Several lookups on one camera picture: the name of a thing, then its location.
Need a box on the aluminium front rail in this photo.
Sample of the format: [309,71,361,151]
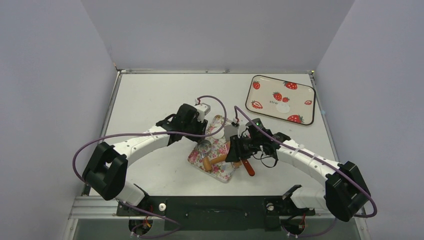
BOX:
[68,195,368,220]

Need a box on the flat round dumpling wrapper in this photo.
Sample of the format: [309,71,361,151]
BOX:
[275,102,291,114]

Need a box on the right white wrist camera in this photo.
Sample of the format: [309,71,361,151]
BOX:
[231,120,249,138]

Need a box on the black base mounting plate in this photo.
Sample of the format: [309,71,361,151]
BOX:
[115,196,316,232]

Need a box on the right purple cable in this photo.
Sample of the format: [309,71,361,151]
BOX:
[233,105,379,239]

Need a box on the metal spatula wooden handle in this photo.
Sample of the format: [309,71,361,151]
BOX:
[223,124,257,177]

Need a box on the floral pattern tray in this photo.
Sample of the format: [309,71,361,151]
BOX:
[187,115,240,183]

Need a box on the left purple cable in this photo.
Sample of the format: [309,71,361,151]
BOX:
[72,95,228,240]

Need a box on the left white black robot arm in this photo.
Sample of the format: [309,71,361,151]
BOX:
[82,103,211,215]

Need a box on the round metal cutter ring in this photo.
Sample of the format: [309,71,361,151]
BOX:
[197,139,213,157]

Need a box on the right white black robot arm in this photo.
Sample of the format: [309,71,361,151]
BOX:
[225,118,371,222]

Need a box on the strawberry pattern tray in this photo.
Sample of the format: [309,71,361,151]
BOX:
[245,75,316,126]

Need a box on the white dough piece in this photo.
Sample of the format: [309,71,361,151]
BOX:
[211,129,225,140]

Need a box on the purple cable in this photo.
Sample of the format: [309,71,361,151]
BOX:
[72,95,228,240]
[233,105,379,239]

